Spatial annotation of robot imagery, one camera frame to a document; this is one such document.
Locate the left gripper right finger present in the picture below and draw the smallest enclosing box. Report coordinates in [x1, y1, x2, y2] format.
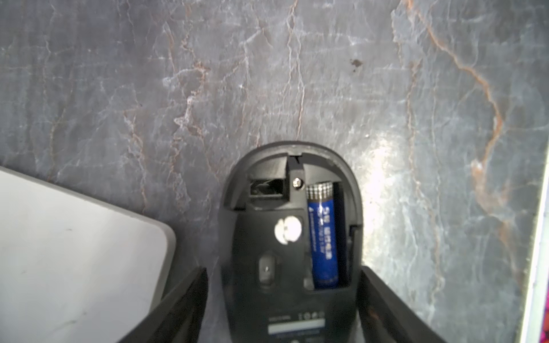
[357, 266, 444, 343]

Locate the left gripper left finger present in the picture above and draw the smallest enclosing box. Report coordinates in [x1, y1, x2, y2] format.
[120, 267, 209, 342]

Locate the silver laptop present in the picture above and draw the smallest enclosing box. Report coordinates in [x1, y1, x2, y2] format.
[1, 168, 176, 342]

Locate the black wireless mouse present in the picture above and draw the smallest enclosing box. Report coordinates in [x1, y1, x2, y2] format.
[219, 141, 363, 342]

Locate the blue AA battery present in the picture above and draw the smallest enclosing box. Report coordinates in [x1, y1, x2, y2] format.
[306, 182, 339, 289]

